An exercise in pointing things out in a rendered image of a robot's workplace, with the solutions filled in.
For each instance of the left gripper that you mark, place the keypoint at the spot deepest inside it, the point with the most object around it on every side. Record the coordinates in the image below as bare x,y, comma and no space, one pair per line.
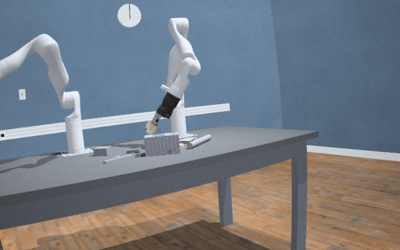
171,100

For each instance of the long grey metal bar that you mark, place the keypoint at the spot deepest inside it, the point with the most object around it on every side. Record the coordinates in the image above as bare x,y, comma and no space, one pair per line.
199,141

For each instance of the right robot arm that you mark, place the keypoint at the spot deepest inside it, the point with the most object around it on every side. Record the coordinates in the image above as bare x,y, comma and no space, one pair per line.
48,49

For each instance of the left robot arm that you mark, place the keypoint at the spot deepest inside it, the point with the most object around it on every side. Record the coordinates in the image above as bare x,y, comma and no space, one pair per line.
181,62

